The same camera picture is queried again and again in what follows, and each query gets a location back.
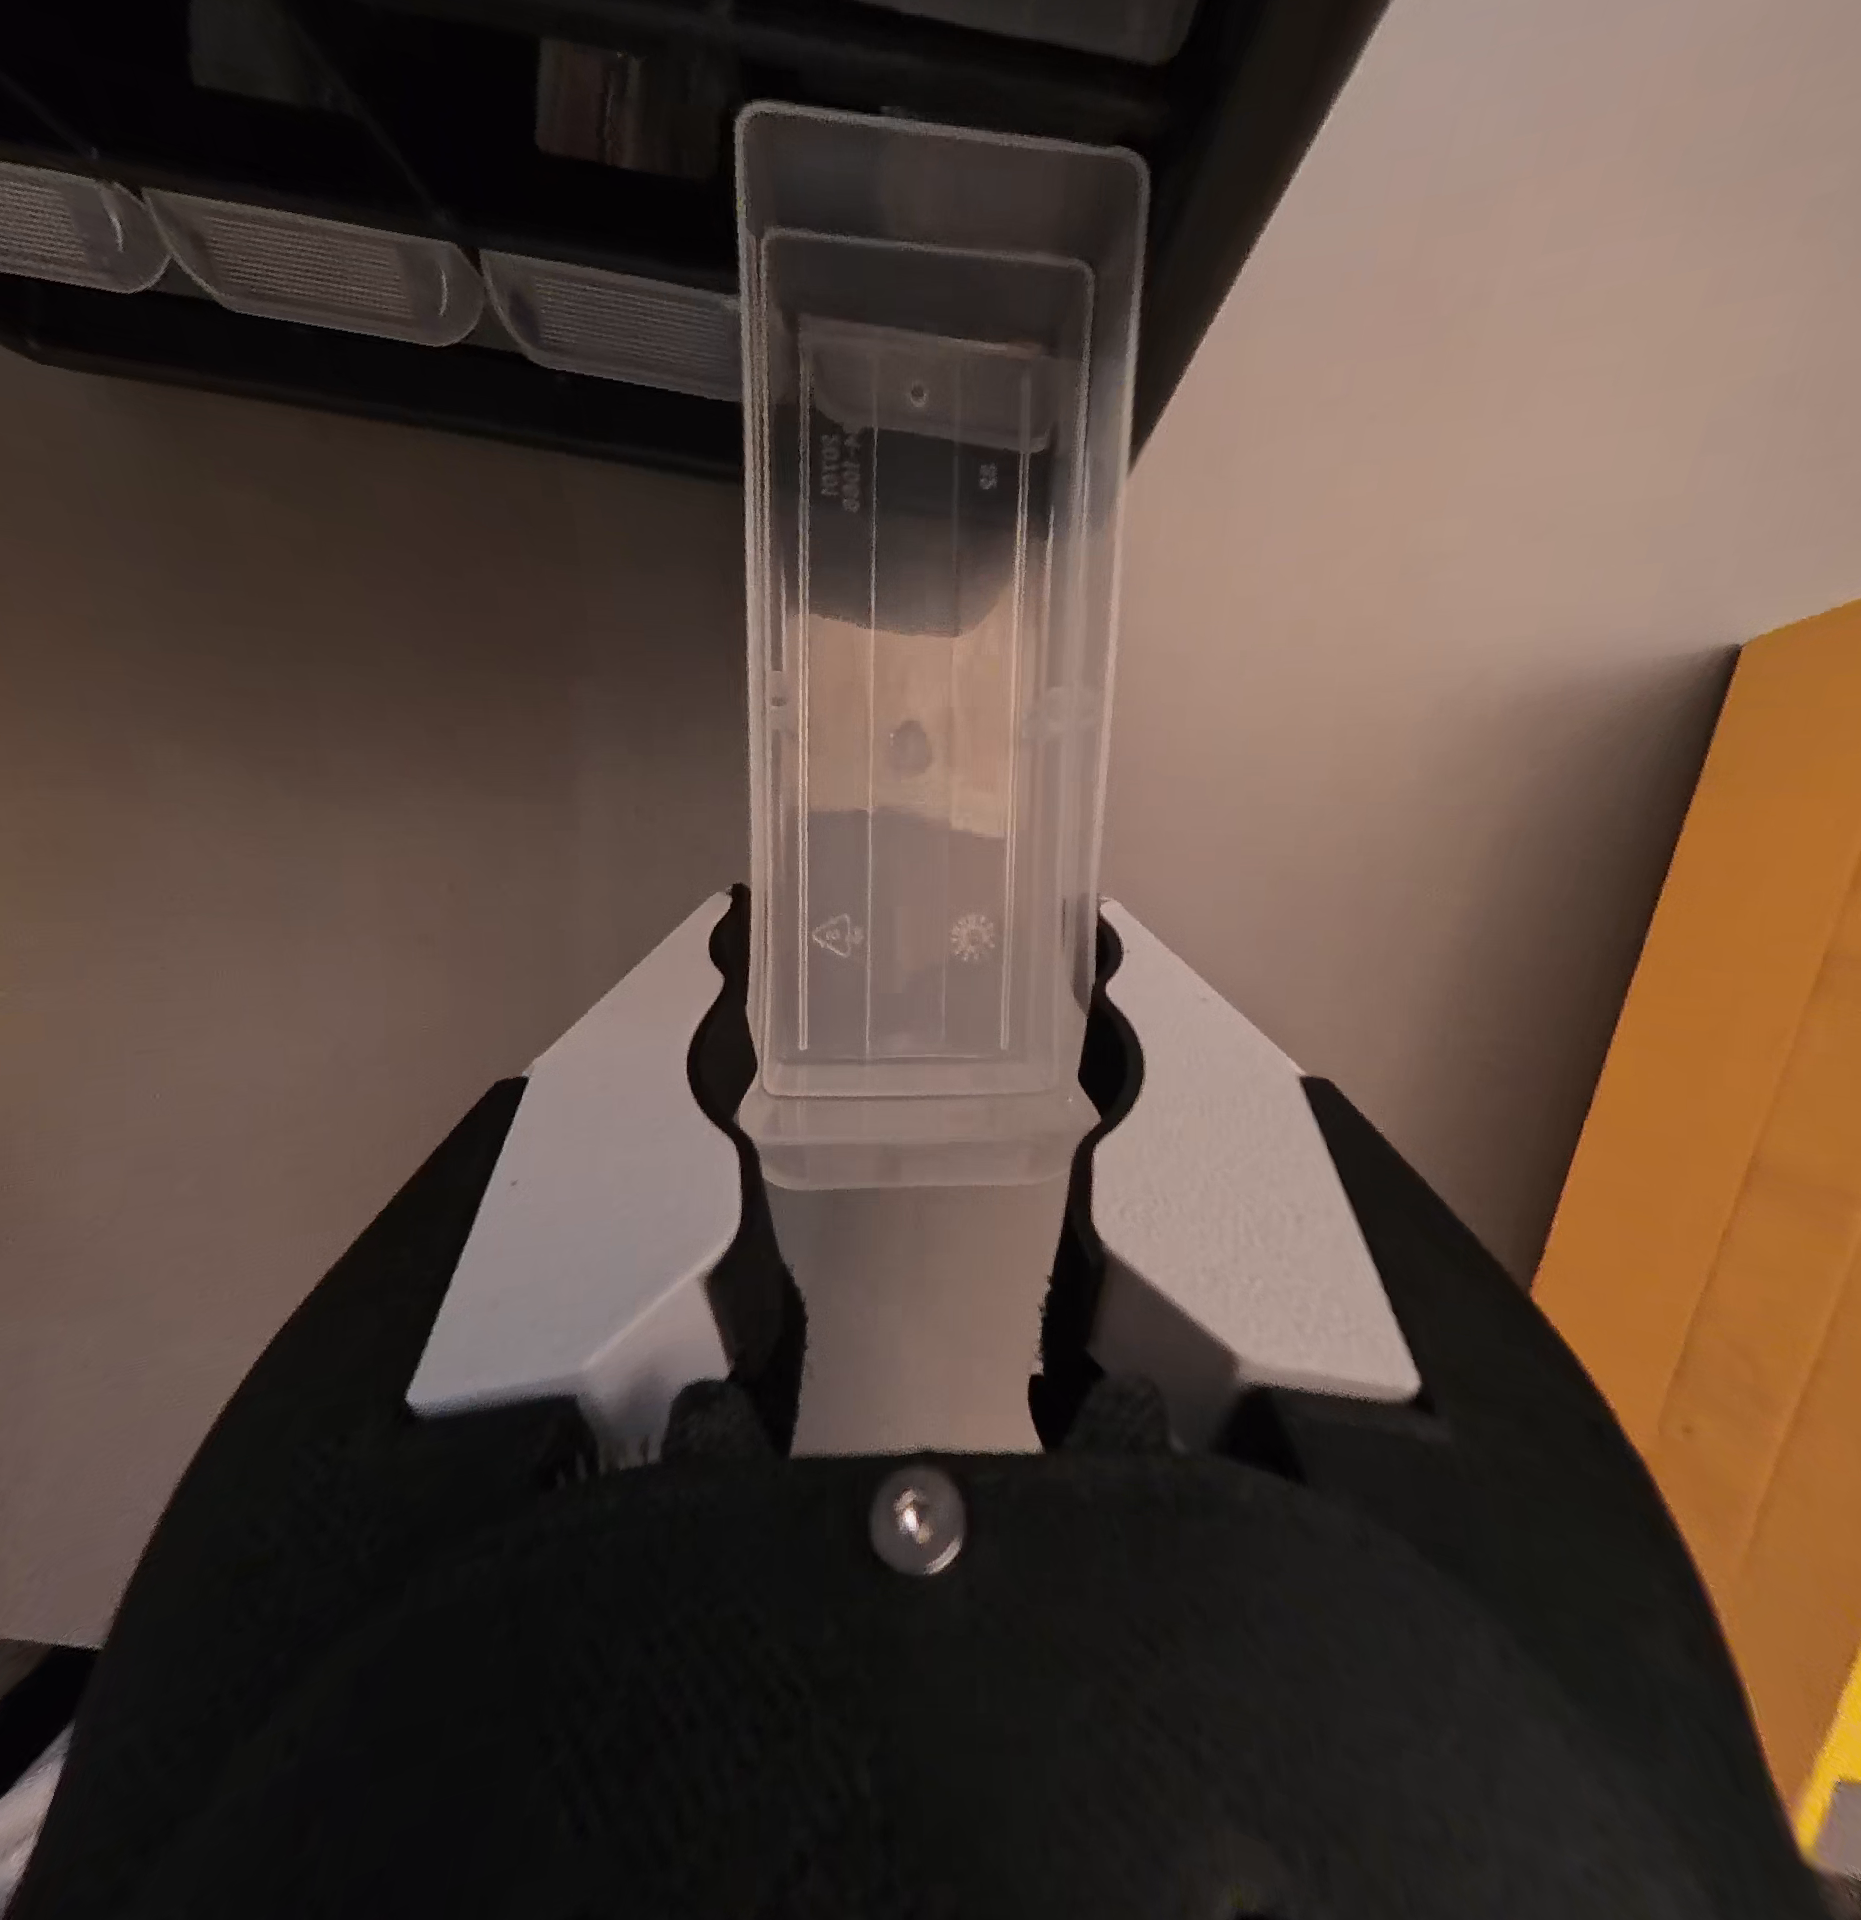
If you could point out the grey cloth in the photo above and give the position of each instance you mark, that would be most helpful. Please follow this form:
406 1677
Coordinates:
7 1820

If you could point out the yellow plastic bin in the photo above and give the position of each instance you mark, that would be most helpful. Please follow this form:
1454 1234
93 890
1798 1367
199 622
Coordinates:
1741 1200

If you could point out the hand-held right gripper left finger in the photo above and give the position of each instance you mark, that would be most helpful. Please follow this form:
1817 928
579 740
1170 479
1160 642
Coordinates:
601 1200

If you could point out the black drawer cabinet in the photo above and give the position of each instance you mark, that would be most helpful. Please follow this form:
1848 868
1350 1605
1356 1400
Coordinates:
1246 177

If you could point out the clear plastic drawer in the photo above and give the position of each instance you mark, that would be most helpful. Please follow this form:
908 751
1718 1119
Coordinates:
315 270
630 327
55 226
930 673

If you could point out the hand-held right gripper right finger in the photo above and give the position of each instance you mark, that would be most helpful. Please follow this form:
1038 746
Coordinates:
1231 1200

